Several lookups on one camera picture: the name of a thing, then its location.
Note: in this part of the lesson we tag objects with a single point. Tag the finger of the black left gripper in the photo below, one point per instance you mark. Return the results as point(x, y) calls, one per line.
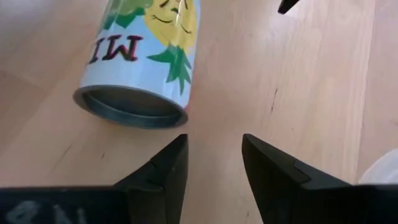
point(287, 5)

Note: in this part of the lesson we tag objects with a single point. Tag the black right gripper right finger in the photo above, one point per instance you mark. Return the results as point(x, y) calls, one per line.
point(311, 205)

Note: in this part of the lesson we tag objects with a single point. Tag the short pineapple can grey lid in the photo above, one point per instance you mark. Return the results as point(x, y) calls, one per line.
point(140, 71)

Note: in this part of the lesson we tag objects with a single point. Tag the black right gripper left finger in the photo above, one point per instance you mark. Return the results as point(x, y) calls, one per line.
point(140, 205)

